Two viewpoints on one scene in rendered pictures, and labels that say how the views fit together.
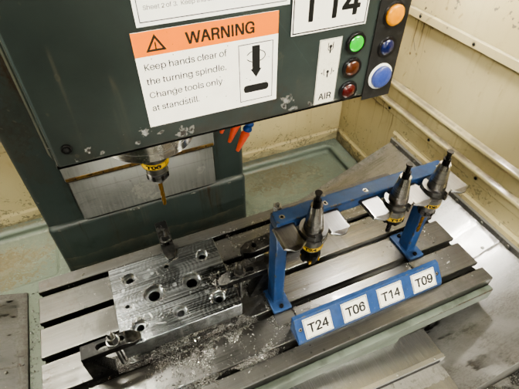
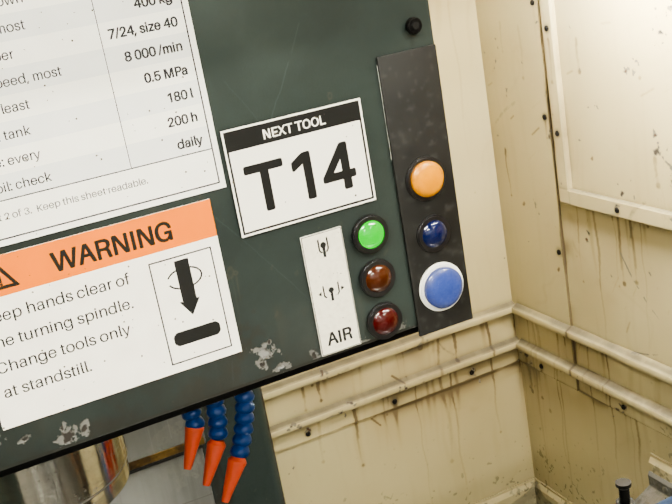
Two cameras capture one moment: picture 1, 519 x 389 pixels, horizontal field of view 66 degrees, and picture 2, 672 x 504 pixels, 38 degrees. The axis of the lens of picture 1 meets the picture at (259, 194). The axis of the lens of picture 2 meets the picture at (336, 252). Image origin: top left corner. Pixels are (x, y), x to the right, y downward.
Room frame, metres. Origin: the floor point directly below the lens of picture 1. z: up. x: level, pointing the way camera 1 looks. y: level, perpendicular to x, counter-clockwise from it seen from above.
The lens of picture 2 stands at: (-0.17, -0.10, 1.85)
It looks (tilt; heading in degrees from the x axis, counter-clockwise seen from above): 17 degrees down; 1
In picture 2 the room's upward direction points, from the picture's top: 10 degrees counter-clockwise
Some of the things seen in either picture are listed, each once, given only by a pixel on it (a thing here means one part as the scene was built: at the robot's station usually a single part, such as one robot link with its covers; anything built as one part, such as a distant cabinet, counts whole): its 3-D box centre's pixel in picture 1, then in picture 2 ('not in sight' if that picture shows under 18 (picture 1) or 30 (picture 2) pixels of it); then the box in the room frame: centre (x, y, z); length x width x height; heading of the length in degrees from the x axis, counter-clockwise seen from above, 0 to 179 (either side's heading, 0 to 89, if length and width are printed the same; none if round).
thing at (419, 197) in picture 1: (415, 195); not in sight; (0.67, -0.37, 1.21); 0.07 x 0.05 x 0.01; 23
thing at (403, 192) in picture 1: (401, 187); not in sight; (0.65, -0.32, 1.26); 0.04 x 0.04 x 0.07
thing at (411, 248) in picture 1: (418, 214); not in sight; (0.77, -0.45, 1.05); 0.10 x 0.05 x 0.30; 23
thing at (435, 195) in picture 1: (435, 189); not in sight; (0.69, -0.42, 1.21); 0.06 x 0.06 x 0.03
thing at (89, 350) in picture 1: (113, 350); not in sight; (0.41, 0.33, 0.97); 0.13 x 0.03 x 0.15; 113
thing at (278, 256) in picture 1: (276, 265); not in sight; (0.59, -0.04, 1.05); 0.10 x 0.05 x 0.30; 23
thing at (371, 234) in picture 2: (356, 43); (370, 234); (0.47, -0.12, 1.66); 0.02 x 0.01 x 0.02; 113
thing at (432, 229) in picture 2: (387, 47); (434, 233); (0.49, -0.16, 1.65); 0.02 x 0.01 x 0.02; 113
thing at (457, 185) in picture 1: (452, 183); not in sight; (0.72, -0.47, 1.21); 0.07 x 0.05 x 0.01; 23
